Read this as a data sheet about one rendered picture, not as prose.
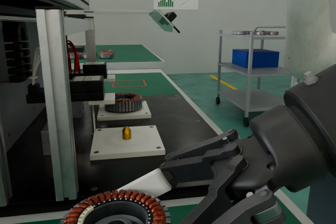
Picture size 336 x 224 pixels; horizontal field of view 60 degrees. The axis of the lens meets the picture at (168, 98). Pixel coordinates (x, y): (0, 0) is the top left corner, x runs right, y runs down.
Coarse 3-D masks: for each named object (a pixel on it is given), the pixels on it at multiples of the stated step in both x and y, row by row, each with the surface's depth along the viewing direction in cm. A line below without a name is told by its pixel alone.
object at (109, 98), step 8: (72, 80) 58; (80, 80) 58; (88, 80) 58; (96, 80) 58; (40, 88) 62; (72, 88) 57; (80, 88) 58; (88, 88) 58; (96, 88) 58; (32, 96) 56; (40, 96) 56; (72, 96) 57; (80, 96) 58; (88, 96) 58; (96, 96) 58; (104, 96) 62; (112, 96) 62; (88, 104) 59; (96, 104) 59
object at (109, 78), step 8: (88, 64) 80; (96, 64) 81; (104, 64) 81; (72, 72) 81; (80, 72) 81; (88, 72) 81; (96, 72) 81; (104, 72) 81; (104, 80) 82; (112, 80) 83
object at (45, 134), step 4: (44, 128) 59; (44, 132) 58; (48, 132) 58; (44, 136) 58; (48, 136) 58; (44, 140) 58; (48, 140) 58; (44, 144) 59; (48, 144) 59; (44, 148) 59; (48, 148) 59; (44, 152) 59; (48, 152) 59
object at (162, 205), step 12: (108, 192) 33; (120, 192) 33; (132, 192) 34; (144, 192) 34; (84, 204) 31; (96, 204) 32; (108, 204) 32; (120, 204) 32; (132, 204) 32; (144, 204) 32; (156, 204) 31; (72, 216) 30; (84, 216) 30; (96, 216) 31; (108, 216) 32; (120, 216) 31; (132, 216) 32; (144, 216) 31; (156, 216) 29; (168, 216) 30
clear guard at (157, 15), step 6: (66, 12) 81; (72, 12) 81; (78, 12) 81; (84, 12) 81; (90, 12) 81; (96, 12) 81; (102, 12) 81; (108, 12) 81; (114, 12) 81; (120, 12) 81; (126, 12) 81; (132, 12) 81; (138, 12) 81; (144, 12) 81; (150, 12) 81; (156, 12) 79; (156, 18) 90; (162, 18) 80; (162, 24) 90; (168, 24) 80; (168, 30) 91; (174, 30) 80
